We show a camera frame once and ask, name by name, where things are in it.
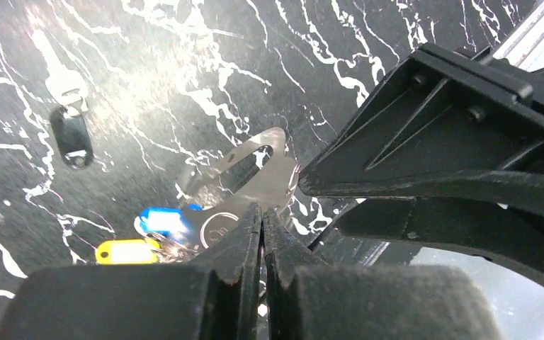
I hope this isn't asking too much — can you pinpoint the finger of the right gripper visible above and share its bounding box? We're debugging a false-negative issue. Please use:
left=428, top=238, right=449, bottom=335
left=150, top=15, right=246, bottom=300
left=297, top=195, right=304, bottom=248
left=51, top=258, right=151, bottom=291
left=336, top=198, right=544, bottom=287
left=299, top=43, right=544, bottom=217

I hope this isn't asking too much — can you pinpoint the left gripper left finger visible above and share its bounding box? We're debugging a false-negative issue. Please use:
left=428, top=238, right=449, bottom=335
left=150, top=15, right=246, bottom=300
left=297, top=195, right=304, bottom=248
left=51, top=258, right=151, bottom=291
left=0, top=204, right=262, bottom=339

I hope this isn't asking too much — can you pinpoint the blue key tag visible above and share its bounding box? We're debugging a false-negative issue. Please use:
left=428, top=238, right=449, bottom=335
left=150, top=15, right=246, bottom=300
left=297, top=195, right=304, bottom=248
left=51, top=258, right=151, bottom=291
left=138, top=207, right=196, bottom=242

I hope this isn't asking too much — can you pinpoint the black key tag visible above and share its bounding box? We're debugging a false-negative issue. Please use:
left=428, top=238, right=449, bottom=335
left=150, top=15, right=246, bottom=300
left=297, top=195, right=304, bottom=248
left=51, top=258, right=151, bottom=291
left=50, top=106, right=94, bottom=170

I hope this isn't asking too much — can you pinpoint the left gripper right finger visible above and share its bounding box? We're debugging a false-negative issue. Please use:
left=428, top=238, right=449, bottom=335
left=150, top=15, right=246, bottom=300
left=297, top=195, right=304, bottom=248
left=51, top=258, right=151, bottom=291
left=262, top=210, right=501, bottom=339

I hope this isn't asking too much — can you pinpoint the yellow key tag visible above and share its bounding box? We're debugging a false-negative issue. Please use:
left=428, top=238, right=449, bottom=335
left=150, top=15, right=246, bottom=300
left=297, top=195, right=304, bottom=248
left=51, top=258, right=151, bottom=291
left=95, top=239, right=161, bottom=265

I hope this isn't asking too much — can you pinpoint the silver key with ring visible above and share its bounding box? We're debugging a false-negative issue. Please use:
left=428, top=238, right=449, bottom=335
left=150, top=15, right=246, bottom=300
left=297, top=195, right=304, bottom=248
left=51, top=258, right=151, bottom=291
left=30, top=30, right=89, bottom=113

